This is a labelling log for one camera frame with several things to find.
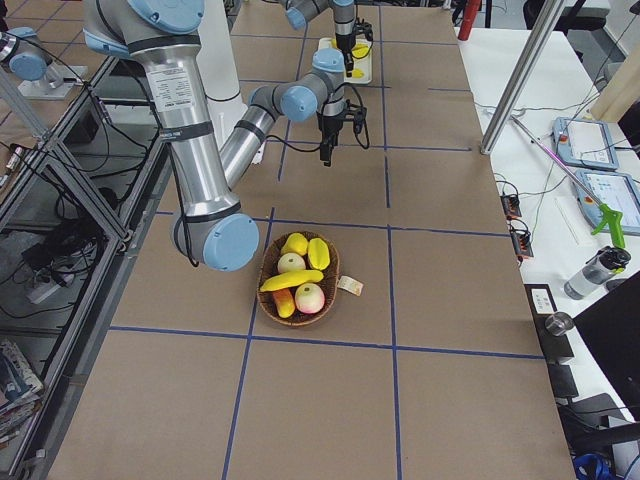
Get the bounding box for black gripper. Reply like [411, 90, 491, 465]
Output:
[334, 33, 356, 75]
[317, 97, 370, 167]

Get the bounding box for basket paper tag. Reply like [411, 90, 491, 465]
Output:
[337, 275, 364, 296]

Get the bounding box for brown wicker basket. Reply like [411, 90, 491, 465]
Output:
[257, 231, 340, 327]

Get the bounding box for white bear tray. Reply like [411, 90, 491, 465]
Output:
[313, 37, 374, 85]

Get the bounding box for yellow lemon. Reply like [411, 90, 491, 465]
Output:
[280, 232, 309, 257]

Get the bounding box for red yellow apple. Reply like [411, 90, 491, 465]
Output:
[277, 252, 306, 274]
[294, 283, 325, 314]

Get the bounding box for red cylinder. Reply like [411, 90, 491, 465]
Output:
[458, 0, 482, 41]

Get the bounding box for orange yellow mango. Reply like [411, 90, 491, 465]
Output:
[272, 288, 296, 319]

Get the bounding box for far teach pendant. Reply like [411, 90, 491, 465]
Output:
[553, 117, 619, 172]

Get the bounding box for teach pendant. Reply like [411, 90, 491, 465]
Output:
[553, 117, 619, 172]
[575, 169, 639, 236]

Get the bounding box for small metal cup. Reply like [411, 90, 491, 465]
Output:
[544, 311, 575, 337]

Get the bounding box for near teach pendant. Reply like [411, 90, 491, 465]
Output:
[575, 169, 639, 236]

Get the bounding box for grey water bottle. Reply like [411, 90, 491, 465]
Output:
[563, 246, 631, 300]

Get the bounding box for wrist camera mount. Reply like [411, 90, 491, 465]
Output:
[353, 18, 373, 42]
[343, 100, 367, 135]

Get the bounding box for white camera stand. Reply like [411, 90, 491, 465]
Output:
[197, 1, 264, 173]

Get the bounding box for aluminium frame post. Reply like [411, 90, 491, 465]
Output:
[480, 0, 564, 155]

